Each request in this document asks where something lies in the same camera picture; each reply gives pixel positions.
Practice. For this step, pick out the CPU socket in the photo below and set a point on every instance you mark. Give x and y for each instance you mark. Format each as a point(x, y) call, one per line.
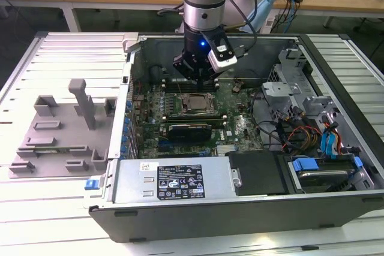
point(180, 109)

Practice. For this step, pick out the metal locking lever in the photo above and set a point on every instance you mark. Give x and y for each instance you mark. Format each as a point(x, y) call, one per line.
point(179, 88)

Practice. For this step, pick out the RAM slot with white clip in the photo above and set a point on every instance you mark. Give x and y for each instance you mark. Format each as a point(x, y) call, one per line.
point(168, 87)
point(192, 117)
point(168, 80)

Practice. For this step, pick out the RAM slot with black clip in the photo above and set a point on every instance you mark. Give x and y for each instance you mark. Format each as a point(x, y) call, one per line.
point(192, 114)
point(168, 83)
point(168, 90)

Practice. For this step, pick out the round coin cell battery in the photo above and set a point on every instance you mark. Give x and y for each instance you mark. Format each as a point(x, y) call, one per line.
point(236, 88)

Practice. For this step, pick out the black graphics card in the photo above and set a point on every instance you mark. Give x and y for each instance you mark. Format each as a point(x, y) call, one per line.
point(189, 133)

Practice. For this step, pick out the green motherboard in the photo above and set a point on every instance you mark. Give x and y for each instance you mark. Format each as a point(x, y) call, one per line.
point(240, 118)

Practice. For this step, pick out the white barcode tag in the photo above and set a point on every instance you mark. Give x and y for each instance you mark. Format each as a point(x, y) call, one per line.
point(270, 23)

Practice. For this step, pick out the blue expansion slot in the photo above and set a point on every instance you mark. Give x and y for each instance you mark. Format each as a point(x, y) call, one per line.
point(163, 145)

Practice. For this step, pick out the grey metal drive cage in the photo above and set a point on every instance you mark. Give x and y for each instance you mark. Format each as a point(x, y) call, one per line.
point(282, 89)

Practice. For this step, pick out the silver finned heatsink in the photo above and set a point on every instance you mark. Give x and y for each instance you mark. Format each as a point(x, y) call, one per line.
point(228, 150)

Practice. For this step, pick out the black plastic cover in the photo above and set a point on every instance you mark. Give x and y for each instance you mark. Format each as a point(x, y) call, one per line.
point(258, 172)

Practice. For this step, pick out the silver power supply unit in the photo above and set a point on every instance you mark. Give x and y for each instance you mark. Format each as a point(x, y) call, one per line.
point(135, 178)

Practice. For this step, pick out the grey parts rack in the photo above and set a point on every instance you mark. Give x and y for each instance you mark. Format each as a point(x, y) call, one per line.
point(72, 136)

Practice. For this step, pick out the blue case latch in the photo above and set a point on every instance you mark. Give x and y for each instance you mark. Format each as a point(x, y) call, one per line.
point(91, 184)

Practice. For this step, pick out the dark grey PC case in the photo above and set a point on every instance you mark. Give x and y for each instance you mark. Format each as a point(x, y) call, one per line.
point(210, 223)

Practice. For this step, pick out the hard disk in blue carrier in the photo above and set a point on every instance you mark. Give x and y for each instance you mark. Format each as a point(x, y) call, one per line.
point(321, 178)

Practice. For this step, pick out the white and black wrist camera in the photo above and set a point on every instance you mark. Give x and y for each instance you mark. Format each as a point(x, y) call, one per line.
point(222, 62)

